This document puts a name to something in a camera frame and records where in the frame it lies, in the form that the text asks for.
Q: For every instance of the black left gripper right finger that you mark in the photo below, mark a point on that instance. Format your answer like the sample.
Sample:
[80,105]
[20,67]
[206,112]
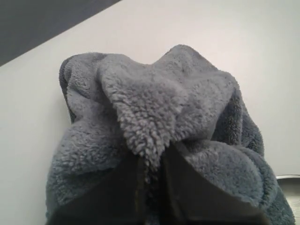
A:
[187,198]

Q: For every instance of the grey fluffy towel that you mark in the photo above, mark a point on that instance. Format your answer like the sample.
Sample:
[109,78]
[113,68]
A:
[121,108]

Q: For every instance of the grey backdrop cloth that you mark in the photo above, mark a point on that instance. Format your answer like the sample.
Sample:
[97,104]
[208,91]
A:
[25,24]

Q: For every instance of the round stainless steel plate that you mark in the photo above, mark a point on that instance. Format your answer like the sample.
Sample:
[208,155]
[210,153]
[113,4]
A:
[290,185]

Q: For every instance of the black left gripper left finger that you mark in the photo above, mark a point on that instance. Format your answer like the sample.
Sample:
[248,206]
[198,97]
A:
[119,199]

